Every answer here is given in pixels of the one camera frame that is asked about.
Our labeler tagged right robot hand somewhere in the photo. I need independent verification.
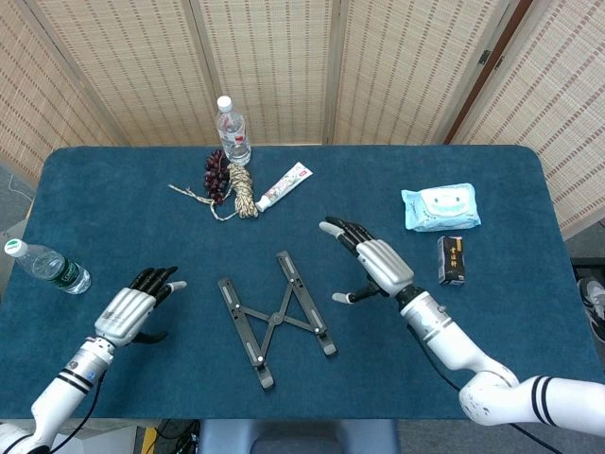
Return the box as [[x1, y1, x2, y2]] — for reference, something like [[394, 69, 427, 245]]
[[319, 216, 416, 306]]

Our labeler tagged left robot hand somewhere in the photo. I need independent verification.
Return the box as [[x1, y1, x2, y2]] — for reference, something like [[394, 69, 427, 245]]
[[93, 265, 188, 349]]

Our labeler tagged black folding laptop stand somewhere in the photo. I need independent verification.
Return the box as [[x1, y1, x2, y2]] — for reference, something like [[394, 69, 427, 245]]
[[216, 250, 339, 391]]

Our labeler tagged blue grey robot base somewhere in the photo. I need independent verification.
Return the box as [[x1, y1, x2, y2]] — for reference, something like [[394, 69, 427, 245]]
[[199, 418, 401, 454]]

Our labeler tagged small black carton box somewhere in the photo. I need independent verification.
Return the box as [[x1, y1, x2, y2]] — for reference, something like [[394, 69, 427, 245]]
[[436, 235, 469, 286]]

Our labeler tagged light blue wet wipes pack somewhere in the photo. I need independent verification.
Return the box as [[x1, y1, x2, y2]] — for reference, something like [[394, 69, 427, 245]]
[[400, 183, 483, 233]]

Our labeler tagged clear bottle green label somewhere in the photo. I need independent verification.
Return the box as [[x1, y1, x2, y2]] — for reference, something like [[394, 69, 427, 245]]
[[3, 238, 93, 295]]

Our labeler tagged blue table cover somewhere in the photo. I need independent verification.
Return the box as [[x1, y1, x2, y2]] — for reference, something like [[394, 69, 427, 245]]
[[0, 145, 597, 421]]

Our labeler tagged white toothpaste tube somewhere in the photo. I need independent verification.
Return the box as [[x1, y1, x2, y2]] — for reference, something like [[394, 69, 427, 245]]
[[254, 161, 315, 213]]

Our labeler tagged dark red grape bunch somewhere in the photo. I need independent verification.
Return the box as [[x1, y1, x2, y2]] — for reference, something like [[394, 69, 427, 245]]
[[202, 148, 232, 205]]

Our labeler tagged clear bottle red label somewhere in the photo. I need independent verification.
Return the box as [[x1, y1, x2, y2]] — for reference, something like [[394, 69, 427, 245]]
[[216, 96, 253, 166]]

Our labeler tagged grey sneaker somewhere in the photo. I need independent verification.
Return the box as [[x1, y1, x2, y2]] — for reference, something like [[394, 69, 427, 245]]
[[576, 276, 605, 342]]

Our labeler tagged bamboo folding screen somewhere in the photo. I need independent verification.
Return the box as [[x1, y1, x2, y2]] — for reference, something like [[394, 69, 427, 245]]
[[0, 0, 605, 237]]

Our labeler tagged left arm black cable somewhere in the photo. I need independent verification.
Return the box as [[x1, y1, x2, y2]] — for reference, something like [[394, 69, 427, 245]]
[[49, 368, 106, 454]]

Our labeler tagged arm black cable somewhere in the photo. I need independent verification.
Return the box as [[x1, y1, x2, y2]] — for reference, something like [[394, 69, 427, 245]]
[[49, 368, 106, 454], [406, 325, 566, 454]]

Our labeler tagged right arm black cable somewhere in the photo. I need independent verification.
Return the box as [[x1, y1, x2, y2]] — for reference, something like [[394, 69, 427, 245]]
[[406, 325, 566, 454]]

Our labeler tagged beige braided rope bundle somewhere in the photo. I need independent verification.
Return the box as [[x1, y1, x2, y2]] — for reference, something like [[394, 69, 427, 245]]
[[167, 163, 261, 222]]

